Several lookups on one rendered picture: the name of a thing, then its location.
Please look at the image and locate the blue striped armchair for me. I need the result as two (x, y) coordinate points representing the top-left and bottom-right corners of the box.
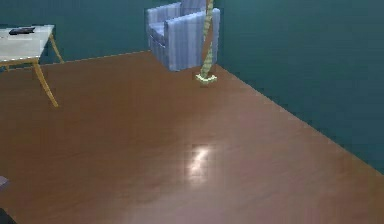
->
(145, 0), (222, 72)

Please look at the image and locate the black flat remote control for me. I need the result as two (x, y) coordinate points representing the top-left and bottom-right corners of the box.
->
(8, 26), (36, 36)

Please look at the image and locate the yellow floor lamp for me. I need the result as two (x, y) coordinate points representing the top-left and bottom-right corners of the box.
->
(195, 0), (218, 85)

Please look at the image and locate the grey box-shaped furniture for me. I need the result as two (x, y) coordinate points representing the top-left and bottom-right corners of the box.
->
(0, 175), (11, 192)

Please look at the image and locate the white table with yellow legs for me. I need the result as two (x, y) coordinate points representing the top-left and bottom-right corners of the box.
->
(0, 24), (65, 109)

